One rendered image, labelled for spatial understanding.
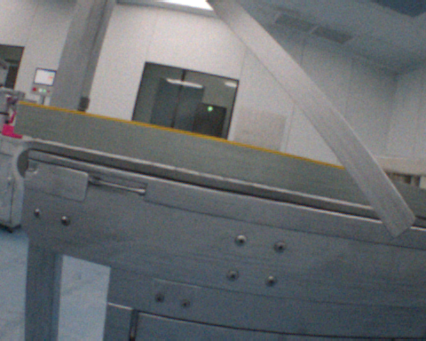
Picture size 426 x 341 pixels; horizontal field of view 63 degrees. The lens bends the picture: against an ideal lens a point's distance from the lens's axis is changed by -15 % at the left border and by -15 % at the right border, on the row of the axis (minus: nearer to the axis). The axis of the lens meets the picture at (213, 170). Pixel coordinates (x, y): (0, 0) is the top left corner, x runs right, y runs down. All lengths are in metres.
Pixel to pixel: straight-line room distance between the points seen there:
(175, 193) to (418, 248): 0.28
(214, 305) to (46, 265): 0.38
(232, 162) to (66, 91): 0.40
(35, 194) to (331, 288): 0.32
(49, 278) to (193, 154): 0.46
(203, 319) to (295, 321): 0.11
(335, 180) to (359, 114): 5.87
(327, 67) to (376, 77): 0.88
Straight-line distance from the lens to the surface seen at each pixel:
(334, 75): 6.16
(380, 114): 6.44
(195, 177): 0.39
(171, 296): 0.45
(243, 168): 0.38
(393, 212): 0.31
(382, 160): 0.60
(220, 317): 0.46
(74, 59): 0.71
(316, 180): 0.39
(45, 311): 0.78
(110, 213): 0.39
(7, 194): 3.17
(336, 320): 0.50
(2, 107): 3.44
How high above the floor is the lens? 0.97
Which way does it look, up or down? 3 degrees down
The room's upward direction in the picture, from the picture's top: 12 degrees clockwise
